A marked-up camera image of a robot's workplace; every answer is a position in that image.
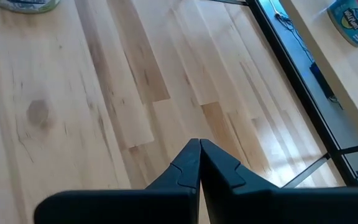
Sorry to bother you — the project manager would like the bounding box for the silver-lid green albacore can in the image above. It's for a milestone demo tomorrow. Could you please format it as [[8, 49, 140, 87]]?
[[0, 0, 62, 14]]

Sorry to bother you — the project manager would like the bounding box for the black floor cable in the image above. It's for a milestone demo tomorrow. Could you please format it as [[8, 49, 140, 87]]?
[[268, 0, 315, 63]]

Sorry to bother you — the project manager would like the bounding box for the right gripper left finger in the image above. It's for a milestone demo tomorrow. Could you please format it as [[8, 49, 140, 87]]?
[[34, 139, 202, 224]]

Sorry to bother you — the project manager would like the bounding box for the Wild Planet pink blue can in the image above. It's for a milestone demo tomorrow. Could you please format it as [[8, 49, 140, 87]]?
[[327, 0, 358, 48]]

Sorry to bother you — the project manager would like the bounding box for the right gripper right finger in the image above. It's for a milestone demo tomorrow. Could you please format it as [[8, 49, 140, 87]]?
[[200, 139, 358, 224]]

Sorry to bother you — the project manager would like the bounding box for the black power strip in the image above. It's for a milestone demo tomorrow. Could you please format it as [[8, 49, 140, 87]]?
[[309, 61, 344, 110]]

